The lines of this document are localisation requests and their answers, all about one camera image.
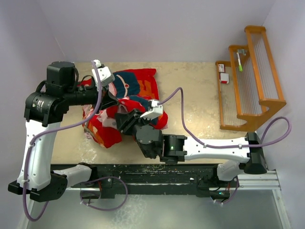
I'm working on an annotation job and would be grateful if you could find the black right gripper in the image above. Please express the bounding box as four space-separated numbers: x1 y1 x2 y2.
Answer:
114 108 152 135

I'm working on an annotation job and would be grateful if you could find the red embroidered pillowcase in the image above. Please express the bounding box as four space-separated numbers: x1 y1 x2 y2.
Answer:
82 68 159 148

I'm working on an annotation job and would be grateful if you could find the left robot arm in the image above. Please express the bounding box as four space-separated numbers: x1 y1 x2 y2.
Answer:
8 60 117 202

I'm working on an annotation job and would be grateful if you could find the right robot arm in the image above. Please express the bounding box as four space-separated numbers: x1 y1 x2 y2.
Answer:
115 108 267 187

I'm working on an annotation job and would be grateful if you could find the white green pen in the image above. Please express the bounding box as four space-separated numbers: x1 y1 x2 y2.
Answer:
236 52 243 72

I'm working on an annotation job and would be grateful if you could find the wooden tiered rack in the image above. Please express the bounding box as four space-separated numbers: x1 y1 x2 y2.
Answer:
215 25 286 132

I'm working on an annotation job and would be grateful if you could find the grey clip on rack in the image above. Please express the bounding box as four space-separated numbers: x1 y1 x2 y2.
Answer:
237 49 247 55

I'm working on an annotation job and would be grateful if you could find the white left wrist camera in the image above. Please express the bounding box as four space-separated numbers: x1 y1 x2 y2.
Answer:
91 60 115 87

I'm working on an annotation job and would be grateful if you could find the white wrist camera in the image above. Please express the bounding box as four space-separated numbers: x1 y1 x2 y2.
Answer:
91 60 115 87
140 99 163 120

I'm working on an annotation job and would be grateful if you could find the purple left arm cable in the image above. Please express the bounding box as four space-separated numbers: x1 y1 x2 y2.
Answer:
22 61 103 222

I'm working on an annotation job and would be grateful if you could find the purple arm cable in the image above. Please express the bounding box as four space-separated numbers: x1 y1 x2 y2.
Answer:
157 87 293 148
22 61 103 222

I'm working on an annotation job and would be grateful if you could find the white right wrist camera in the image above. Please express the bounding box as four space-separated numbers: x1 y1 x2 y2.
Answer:
140 99 163 120

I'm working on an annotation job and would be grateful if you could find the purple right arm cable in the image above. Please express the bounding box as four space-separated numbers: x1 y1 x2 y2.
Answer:
157 87 293 148

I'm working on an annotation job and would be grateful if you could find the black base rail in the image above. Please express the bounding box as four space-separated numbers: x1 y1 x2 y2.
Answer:
51 163 239 198

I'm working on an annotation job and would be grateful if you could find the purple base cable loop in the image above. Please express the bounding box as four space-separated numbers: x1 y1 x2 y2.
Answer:
80 176 129 211

